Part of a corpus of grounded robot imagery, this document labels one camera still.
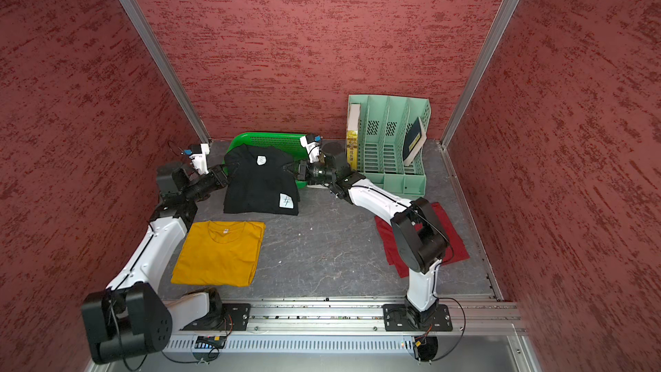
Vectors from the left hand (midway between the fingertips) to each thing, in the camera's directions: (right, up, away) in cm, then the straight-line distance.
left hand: (238, 169), depth 79 cm
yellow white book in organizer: (+37, +17, +13) cm, 43 cm away
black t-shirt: (+5, -4, +6) cm, 9 cm away
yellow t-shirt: (-9, -29, +7) cm, 31 cm away
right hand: (+14, -1, +1) cm, 15 cm away
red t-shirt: (+50, -28, +6) cm, 58 cm away
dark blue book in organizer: (+63, +11, +25) cm, 68 cm away
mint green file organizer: (+57, +12, +42) cm, 72 cm away
